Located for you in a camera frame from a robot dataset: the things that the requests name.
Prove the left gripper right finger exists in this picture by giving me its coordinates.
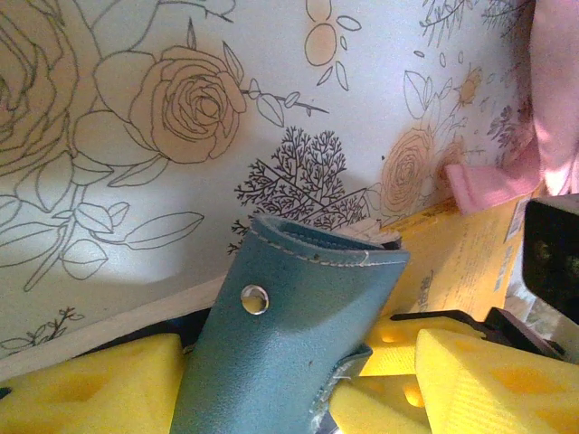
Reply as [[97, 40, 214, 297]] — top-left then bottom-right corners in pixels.
[[414, 327, 579, 434]]

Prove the yellow book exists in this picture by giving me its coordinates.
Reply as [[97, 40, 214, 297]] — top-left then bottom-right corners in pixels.
[[377, 196, 533, 325]]

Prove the pink student backpack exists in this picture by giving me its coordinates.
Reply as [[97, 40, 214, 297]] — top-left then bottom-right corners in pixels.
[[441, 0, 579, 216]]

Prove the teal leather pen case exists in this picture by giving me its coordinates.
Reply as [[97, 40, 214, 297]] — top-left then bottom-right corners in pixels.
[[169, 214, 412, 434]]

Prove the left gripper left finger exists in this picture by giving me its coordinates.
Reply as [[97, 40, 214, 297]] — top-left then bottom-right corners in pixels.
[[0, 332, 187, 434]]

